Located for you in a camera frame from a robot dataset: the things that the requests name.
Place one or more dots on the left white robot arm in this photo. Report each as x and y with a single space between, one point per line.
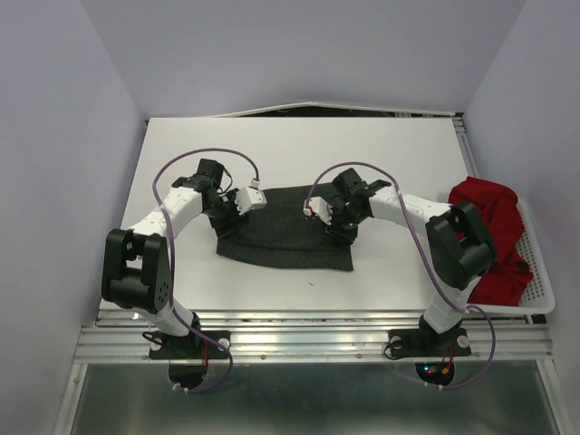
138 266

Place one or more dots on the aluminium rail frame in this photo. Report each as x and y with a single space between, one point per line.
307 346

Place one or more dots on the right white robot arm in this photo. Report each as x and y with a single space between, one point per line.
453 243

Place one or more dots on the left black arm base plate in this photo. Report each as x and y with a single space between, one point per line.
164 347

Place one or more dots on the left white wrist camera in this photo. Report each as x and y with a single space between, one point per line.
249 199

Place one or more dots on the dark grey dotted skirt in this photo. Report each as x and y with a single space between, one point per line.
281 236

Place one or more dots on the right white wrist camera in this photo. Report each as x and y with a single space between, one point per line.
318 207

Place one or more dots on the white plastic basket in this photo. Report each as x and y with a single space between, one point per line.
538 297

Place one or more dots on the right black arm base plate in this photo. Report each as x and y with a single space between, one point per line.
424 345

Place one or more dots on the red skirt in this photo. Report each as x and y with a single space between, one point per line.
506 280

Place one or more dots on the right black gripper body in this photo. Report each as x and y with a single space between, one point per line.
344 224

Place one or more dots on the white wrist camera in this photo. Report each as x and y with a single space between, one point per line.
249 199
318 207

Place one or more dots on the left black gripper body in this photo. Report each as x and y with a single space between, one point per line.
224 213

